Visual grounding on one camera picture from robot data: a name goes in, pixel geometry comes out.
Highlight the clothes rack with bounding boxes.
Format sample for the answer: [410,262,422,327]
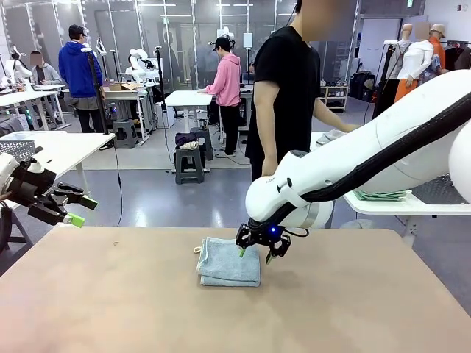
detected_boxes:
[441,38,471,71]

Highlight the person's left forearm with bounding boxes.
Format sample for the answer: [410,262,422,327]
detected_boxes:
[313,99,347,129]

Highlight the low storage shelf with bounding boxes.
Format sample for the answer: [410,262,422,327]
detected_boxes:
[318,85,350,114]

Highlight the person's right forearm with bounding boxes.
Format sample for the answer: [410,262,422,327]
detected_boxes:
[256,121,283,165]

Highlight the seated person in grey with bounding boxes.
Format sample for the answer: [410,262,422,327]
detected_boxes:
[29,50,63,88]

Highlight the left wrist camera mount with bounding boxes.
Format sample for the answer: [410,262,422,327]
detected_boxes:
[21,146,54,176]

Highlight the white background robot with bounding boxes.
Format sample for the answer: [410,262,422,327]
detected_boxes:
[127,47,158,84]
[0,44,33,89]

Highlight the person in black t-shirt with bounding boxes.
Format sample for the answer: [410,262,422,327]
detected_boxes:
[244,0,334,183]

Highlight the cardboard box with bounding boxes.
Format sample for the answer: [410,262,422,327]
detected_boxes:
[108,82,144,92]

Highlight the grey plastic stool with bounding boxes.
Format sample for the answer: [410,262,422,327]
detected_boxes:
[174,146,205,185]
[112,118,141,149]
[190,126,214,162]

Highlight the black mesh basket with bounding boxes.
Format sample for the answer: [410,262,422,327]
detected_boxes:
[410,174,470,206]

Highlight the black hanging cable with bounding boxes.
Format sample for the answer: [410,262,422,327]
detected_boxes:
[110,135,124,227]

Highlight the dark purple clothes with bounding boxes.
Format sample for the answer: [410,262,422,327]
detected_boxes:
[174,131,200,149]

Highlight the person in pink hoodie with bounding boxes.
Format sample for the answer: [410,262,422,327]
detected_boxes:
[205,35,243,158]

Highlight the white work table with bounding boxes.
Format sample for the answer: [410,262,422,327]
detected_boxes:
[0,90,68,132]
[102,86,152,143]
[0,130,116,221]

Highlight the black mannequin stand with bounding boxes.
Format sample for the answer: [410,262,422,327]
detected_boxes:
[372,40,398,119]

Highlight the person's right hand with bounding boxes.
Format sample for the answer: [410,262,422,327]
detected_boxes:
[261,161,280,179]

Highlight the right arm black cable sleeve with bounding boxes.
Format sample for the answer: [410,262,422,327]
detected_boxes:
[248,93,471,231]

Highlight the white side table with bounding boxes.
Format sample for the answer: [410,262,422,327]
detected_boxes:
[344,190,471,251]

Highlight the dark metal stand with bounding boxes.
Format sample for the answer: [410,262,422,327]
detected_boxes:
[0,207,34,254]

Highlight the perforated metal bin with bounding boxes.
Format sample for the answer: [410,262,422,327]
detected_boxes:
[0,139,37,158]

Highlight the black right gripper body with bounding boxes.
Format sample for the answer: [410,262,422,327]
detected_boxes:
[245,223,286,246]

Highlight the man in blue hoodie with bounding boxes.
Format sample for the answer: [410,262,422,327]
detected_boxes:
[57,24,107,134]

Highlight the arm black cable sleeve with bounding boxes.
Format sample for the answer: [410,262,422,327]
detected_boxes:
[248,93,471,231]
[0,198,13,254]

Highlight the figure in white shirt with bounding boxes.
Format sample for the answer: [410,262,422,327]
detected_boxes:
[399,21,435,80]

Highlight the black tripod pole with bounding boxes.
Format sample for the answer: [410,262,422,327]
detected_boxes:
[87,51,110,135]
[154,46,167,129]

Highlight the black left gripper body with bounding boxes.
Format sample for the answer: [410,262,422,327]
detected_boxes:
[9,167,60,213]

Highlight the figure in orange shirt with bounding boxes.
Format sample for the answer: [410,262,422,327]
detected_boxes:
[428,22,448,74]

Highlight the white standing desk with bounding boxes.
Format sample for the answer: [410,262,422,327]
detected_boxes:
[164,90,215,174]

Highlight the left arm black cable sleeve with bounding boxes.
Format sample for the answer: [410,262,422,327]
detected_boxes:
[0,198,13,254]

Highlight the stack of folded towels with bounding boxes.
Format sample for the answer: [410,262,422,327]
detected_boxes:
[352,188,408,202]

